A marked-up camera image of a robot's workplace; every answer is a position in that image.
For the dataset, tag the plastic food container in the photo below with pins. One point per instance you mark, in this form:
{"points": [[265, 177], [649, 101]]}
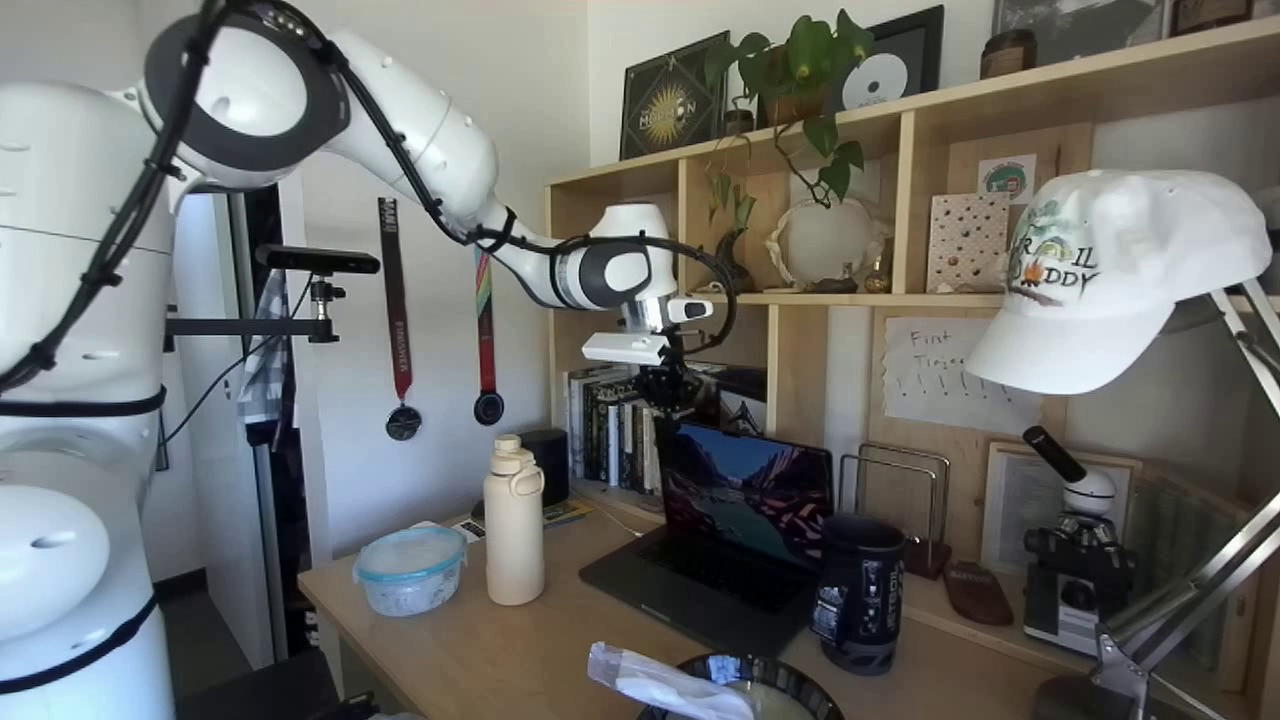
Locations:
{"points": [[410, 571]]}

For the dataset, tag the white baseball cap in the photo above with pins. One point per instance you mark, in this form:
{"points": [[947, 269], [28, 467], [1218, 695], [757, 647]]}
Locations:
{"points": [[1098, 269]]}

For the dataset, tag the camera stand clamp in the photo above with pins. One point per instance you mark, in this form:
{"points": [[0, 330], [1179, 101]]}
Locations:
{"points": [[293, 297]]}

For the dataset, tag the potted green plant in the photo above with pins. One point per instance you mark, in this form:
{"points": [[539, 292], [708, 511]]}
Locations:
{"points": [[794, 87]]}

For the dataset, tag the wooden shelf unit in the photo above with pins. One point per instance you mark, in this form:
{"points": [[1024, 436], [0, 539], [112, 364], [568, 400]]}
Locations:
{"points": [[880, 348]]}

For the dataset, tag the crumpled white tissue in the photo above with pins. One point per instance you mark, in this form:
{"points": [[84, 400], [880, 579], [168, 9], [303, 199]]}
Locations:
{"points": [[661, 684]]}

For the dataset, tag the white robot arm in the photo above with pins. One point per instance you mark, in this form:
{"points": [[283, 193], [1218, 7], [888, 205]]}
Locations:
{"points": [[234, 98]]}

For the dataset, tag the white round vase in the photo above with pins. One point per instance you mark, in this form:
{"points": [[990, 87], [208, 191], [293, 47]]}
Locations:
{"points": [[826, 247]]}

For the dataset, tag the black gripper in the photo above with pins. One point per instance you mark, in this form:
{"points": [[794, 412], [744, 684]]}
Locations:
{"points": [[671, 388]]}

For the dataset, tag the framed disc picture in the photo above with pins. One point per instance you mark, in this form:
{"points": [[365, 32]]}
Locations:
{"points": [[905, 62]]}

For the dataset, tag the dark patterned mug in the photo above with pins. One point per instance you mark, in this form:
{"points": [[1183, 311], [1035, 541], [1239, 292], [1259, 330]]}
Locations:
{"points": [[858, 593]]}

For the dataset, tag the cream water bottle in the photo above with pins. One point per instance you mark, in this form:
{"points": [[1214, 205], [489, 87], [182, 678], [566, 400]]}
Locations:
{"points": [[514, 524]]}

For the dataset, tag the row of books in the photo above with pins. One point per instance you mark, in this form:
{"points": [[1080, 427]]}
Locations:
{"points": [[611, 429]]}

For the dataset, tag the microscope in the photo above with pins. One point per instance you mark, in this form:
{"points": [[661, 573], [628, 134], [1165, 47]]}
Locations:
{"points": [[1076, 573]]}

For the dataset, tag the grey laptop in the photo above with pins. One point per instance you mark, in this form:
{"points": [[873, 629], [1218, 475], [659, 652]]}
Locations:
{"points": [[738, 552]]}

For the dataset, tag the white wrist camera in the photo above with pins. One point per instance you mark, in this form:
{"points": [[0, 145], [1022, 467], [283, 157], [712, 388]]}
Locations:
{"points": [[626, 348]]}

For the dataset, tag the framed dark square picture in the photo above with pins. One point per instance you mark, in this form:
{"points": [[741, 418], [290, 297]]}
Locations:
{"points": [[672, 98]]}

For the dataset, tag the dark bowl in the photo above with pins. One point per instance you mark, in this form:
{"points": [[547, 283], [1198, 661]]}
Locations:
{"points": [[775, 690]]}

